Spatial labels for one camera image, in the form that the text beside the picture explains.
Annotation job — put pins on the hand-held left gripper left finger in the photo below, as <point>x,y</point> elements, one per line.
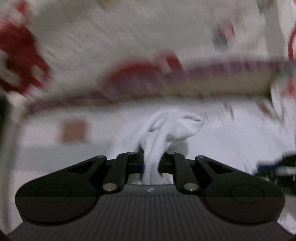
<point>135,163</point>

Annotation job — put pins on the floral blanket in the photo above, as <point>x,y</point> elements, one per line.
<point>289,85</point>

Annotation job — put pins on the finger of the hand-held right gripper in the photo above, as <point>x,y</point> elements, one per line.
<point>268,167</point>

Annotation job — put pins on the beige bed base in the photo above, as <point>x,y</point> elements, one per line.
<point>208,87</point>

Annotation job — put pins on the white long-sleeved shirt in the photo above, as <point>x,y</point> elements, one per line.
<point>171,134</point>

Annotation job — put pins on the checked floor mat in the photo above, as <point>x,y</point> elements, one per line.
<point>74,132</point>

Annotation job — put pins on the white quilt with red bears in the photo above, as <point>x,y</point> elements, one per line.
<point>115,34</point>

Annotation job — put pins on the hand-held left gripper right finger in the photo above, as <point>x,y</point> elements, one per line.
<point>166,162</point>

